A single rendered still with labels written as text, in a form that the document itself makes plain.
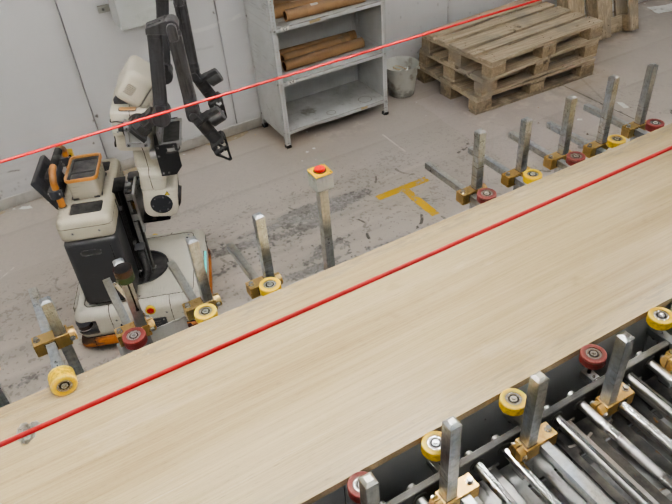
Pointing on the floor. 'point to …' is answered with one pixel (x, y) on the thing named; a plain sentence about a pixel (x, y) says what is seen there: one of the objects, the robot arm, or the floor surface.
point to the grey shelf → (336, 77)
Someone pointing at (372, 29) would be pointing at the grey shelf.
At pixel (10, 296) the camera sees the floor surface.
